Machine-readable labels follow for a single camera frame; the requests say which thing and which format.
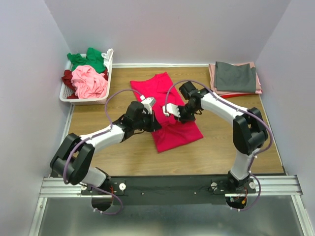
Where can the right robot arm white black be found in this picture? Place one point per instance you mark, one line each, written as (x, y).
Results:
(249, 132)

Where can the green t shirt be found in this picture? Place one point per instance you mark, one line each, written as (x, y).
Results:
(92, 58)

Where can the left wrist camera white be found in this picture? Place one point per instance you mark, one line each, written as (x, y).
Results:
(148, 104)

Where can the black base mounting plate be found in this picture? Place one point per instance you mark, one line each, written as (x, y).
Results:
(171, 190)

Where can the folded red t shirt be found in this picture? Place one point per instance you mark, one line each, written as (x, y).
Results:
(231, 95)

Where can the crimson red t shirt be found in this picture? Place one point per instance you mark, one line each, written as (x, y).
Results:
(173, 133)

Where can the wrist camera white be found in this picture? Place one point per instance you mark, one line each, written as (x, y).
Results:
(148, 104)
(171, 110)

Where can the white plastic laundry basket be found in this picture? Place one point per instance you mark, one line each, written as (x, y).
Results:
(65, 92)

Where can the folded dusty pink t shirt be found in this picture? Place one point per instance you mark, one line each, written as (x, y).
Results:
(212, 69)

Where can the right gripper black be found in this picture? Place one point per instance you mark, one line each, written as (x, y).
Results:
(183, 119)

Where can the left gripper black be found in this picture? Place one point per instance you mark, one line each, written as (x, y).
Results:
(154, 124)

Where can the folded grey t shirt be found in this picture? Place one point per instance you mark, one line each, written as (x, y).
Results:
(235, 78)

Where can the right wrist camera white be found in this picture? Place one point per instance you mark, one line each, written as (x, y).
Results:
(171, 110)

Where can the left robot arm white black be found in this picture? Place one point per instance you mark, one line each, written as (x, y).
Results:
(73, 159)

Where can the light pink t shirt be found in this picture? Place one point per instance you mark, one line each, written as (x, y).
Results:
(88, 83)

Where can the dark red t shirt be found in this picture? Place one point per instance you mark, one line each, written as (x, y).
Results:
(67, 76)

